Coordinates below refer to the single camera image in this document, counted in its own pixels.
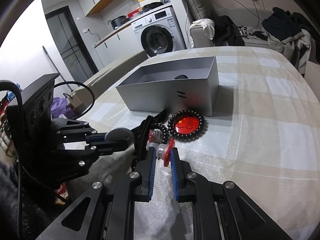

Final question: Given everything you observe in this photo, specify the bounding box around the black hair clip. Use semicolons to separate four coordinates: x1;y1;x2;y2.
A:
131;109;170;162

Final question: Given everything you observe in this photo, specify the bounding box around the red clear keychain charm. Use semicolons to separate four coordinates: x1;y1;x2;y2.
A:
156;138;175;167

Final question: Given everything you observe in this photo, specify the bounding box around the black spiral hair tie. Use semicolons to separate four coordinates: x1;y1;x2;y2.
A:
167;109;209;144
150;122;171;144

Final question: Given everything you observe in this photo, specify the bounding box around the red China pin badge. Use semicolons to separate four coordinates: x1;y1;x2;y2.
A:
175;116;200;134

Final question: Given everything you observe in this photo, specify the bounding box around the large black hair claw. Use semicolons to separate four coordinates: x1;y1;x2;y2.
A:
174;74;188;80

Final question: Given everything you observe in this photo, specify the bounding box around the cardboard box beside bed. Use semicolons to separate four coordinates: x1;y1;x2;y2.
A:
70;50;148;116

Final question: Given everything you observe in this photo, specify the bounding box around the purple bag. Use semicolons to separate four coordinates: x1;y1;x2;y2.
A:
50;98;76;119

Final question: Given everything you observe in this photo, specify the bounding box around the checkered bed cover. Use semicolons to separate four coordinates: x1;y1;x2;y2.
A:
67;45;320;240

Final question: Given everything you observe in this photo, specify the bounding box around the white counter cabinet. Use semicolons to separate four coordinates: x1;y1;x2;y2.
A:
94;23;143;67

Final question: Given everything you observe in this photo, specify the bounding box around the grey cardboard box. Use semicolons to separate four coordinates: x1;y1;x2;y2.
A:
116;56;219;116

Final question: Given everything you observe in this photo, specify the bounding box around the dark glass door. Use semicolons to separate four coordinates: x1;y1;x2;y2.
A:
45;6;98;83

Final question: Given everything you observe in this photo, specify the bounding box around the black pot on counter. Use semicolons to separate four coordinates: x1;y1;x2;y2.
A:
107;15;129;30

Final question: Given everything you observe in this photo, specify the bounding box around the white washing machine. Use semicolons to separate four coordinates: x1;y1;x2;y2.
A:
131;6;186;57

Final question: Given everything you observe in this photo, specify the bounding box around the white garment on sofa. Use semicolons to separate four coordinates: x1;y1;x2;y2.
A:
189;18;215;40

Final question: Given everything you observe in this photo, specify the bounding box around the black garment on sofa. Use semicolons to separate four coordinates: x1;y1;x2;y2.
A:
213;15;245;47

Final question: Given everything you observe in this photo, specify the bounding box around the beige sofa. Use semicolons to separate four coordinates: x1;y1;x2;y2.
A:
186;0;320;51

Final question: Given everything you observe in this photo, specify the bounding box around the pile of clothes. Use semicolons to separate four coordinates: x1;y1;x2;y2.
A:
261;7;319;75

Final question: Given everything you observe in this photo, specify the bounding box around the black cable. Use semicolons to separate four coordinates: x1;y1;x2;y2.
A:
53;81;96;119

